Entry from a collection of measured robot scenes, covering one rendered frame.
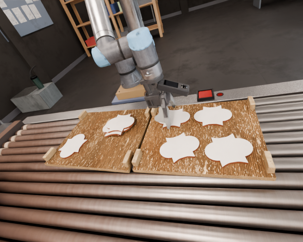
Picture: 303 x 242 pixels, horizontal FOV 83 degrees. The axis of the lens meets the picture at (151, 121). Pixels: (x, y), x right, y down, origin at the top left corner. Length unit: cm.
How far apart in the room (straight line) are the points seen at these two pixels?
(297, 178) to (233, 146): 16
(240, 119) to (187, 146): 22
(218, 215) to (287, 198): 17
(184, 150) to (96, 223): 34
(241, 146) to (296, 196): 17
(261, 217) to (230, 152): 18
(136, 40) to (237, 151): 45
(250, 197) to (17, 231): 70
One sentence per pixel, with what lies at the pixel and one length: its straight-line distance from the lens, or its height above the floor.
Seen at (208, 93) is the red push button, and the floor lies 93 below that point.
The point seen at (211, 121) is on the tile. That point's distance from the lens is 68.
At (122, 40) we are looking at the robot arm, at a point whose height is 127.
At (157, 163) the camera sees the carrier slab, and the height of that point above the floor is 94.
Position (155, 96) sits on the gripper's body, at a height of 108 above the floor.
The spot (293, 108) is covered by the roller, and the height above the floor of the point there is 91.
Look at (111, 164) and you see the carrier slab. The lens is 66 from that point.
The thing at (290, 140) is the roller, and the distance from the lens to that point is 69.
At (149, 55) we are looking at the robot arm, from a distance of 58.
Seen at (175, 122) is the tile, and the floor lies 94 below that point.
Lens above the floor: 139
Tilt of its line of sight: 37 degrees down
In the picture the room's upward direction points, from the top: 20 degrees counter-clockwise
